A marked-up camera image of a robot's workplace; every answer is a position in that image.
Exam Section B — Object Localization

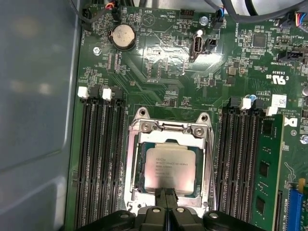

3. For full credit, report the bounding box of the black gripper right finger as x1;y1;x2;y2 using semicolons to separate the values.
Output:
166;188;245;231

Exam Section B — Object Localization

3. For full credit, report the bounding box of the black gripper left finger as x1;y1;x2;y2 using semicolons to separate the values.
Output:
76;188;167;231

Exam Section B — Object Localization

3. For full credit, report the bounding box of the silver CPU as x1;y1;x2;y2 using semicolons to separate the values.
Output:
141;142;205;193

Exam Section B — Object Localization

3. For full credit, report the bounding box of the thin metal locking lever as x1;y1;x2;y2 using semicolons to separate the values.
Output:
205;127;219;211

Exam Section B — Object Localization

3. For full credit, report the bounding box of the metal socket cover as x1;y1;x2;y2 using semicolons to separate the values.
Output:
131;122;210;207

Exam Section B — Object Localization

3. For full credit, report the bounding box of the black RAM slot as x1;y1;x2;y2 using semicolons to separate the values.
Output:
97;88;116;222
231;97;252;224
76;86;92;229
242;98;266;224
85;85;104;229
108;86;127;215
220;97;242;224

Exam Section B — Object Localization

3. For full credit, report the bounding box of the black expansion slot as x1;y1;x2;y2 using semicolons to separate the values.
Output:
276;191;284;231

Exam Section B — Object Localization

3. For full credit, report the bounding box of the green RAM stick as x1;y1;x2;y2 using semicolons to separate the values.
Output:
252;113;285;231

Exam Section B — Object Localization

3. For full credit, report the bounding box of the blue expansion slot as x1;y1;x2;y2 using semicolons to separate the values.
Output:
287;186;304;231

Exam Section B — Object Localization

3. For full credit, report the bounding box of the green motherboard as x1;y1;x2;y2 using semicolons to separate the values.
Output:
64;0;308;231

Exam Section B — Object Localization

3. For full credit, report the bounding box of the black PC case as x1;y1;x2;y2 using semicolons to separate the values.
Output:
0;0;81;231

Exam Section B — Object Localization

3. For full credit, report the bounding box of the silver internal USB port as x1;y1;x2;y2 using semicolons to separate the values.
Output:
191;35;205;60

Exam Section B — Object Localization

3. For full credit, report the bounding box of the round coin cell battery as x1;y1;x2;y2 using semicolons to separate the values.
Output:
108;23;136;51

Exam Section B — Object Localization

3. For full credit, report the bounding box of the grey sleeved cable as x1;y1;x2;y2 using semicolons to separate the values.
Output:
219;0;308;21

